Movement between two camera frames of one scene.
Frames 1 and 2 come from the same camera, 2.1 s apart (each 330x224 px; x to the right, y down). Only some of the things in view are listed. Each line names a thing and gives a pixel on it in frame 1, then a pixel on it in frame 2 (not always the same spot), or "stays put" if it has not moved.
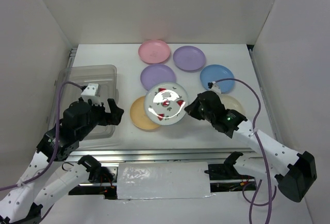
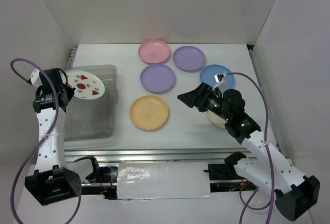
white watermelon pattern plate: [165, 103] → [87, 85]
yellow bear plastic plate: [138, 116] stays put
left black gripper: [113, 117] → [71, 91]
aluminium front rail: [162, 156] stays put
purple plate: [156, 73] stays put
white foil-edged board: [139, 181] stays put
